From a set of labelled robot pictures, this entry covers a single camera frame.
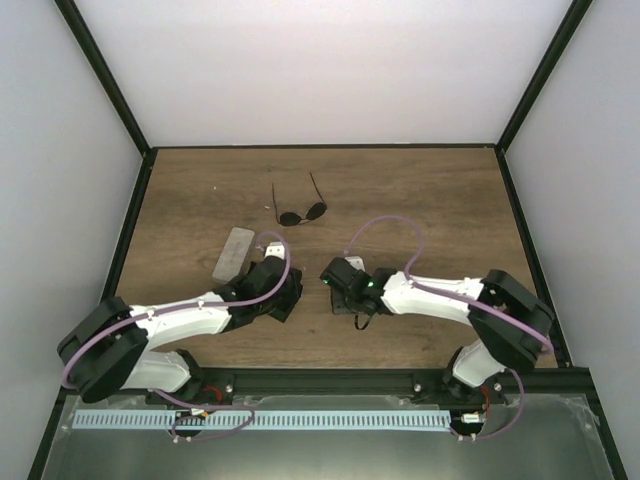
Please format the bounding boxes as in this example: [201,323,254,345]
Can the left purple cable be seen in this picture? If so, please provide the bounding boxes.
[60,229,292,444]

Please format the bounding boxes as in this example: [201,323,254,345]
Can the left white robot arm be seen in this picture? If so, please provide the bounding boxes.
[57,255,303,404]

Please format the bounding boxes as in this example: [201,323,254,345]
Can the white slotted cable duct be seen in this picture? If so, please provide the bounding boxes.
[71,410,451,432]

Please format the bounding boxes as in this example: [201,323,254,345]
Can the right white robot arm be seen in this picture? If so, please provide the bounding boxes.
[320,257,553,403]

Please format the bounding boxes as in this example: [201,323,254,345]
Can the round black sunglasses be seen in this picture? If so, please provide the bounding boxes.
[271,172,329,229]

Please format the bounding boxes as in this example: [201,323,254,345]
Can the purple cable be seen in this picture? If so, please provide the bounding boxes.
[60,229,292,444]
[344,214,555,441]

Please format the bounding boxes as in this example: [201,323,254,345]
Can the black geometric glasses case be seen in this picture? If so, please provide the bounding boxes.
[267,267,306,325]

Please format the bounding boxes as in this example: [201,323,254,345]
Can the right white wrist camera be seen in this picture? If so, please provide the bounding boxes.
[345,256,365,271]

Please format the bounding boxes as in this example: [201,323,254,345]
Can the black aluminium frame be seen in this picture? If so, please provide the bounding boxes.
[56,1,627,479]

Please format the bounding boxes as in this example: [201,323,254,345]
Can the grey glasses case green lining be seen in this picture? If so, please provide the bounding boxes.
[212,227,256,283]

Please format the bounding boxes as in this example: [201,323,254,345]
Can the grey metal front plate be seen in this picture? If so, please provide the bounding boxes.
[42,395,613,479]

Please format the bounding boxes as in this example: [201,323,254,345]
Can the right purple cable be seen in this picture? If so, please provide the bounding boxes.
[344,214,555,441]

